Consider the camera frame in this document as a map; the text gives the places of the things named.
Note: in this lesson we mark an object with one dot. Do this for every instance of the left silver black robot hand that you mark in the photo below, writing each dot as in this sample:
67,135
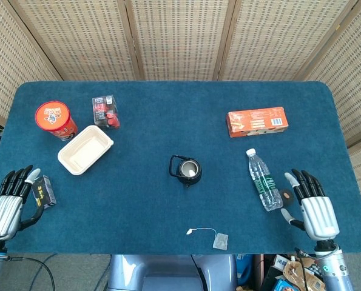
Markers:
1,212

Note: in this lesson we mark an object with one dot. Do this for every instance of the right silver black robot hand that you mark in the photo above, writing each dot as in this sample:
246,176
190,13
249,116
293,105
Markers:
319,215

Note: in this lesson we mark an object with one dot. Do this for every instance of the small black round disc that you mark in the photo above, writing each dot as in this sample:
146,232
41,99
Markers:
287,196

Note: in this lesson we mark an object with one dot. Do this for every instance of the brown snack bag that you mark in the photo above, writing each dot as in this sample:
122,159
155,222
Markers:
298,274

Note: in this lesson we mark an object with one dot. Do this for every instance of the black teapot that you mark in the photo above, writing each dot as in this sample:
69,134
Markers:
183,181

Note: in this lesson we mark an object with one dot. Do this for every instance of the small black gold-print box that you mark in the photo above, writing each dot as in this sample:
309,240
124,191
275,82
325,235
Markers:
45,191

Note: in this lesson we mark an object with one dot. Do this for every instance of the white blue printed carton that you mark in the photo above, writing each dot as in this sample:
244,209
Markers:
281,262

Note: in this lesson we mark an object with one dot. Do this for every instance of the clear water bottle green label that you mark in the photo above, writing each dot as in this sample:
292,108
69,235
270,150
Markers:
263,182

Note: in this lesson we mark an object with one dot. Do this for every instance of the blue plastic package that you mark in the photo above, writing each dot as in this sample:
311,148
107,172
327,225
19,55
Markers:
244,268

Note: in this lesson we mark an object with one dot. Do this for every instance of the beige plastic food container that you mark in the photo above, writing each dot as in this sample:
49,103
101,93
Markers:
84,150

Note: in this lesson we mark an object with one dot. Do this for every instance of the red instant noodle cup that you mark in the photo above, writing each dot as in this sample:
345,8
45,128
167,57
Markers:
52,116

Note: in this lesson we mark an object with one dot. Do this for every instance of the orange snack carton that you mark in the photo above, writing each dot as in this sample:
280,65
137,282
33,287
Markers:
256,122

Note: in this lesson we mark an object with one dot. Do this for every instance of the clear box with red items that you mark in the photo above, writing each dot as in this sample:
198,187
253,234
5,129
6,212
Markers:
105,113

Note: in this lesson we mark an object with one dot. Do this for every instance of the grey-blue robot torso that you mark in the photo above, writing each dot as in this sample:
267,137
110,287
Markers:
168,272

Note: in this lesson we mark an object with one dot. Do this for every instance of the blue carpet table cloth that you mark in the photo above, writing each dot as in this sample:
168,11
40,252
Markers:
156,121

